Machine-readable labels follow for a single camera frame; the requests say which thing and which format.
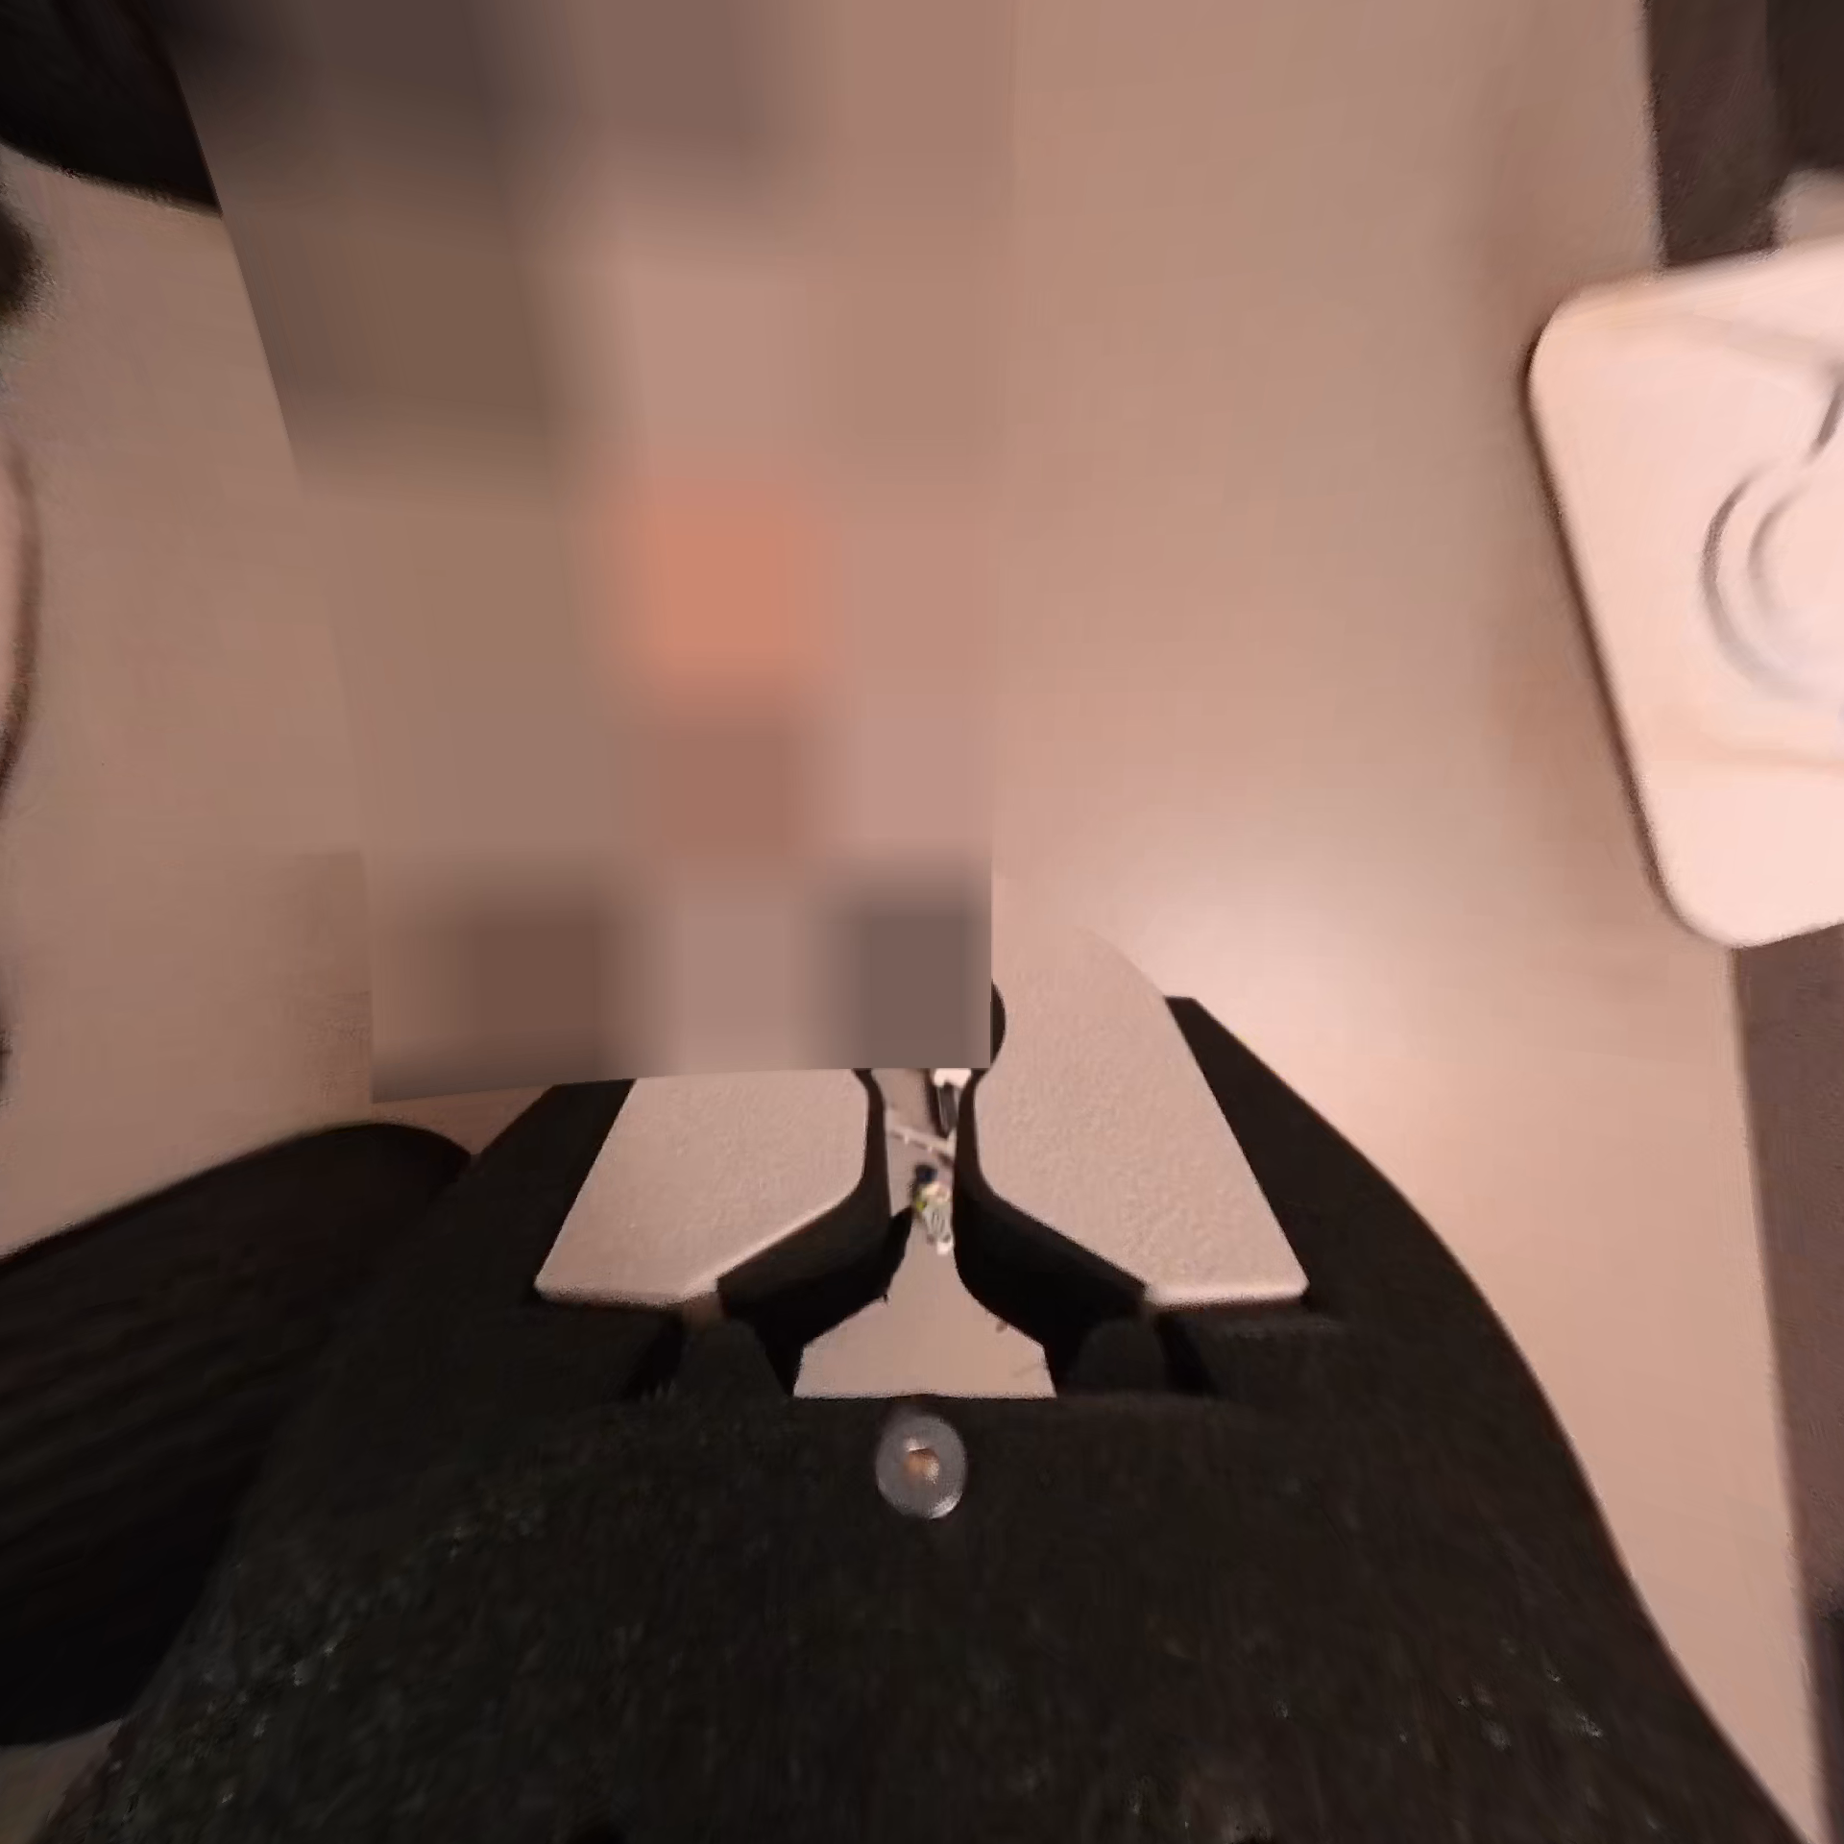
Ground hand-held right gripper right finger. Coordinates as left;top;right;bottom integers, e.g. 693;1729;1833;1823
950;881;1313;1310

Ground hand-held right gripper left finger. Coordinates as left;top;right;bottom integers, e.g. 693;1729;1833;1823
533;1074;916;1313

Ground white stand base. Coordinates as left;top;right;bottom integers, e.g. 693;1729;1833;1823
1528;237;1844;950

